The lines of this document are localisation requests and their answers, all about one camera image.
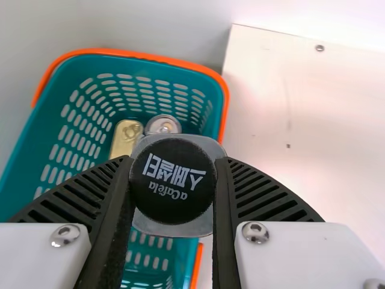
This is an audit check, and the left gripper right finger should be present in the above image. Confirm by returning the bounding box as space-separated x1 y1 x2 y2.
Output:
210 156 385 289

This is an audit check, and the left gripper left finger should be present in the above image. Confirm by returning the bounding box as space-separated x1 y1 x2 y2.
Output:
0 155 136 289

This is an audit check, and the dark coffee bottle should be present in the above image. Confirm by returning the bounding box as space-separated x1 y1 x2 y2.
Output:
129 134 228 240

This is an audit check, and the teal shopping basket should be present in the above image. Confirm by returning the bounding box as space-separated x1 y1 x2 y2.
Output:
0 48 231 289

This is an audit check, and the gold rectangular tin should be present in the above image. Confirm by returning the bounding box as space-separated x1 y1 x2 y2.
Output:
108 119 143 161

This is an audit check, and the silver-topped dark can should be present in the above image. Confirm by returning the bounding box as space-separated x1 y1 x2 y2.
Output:
144 114 182 138

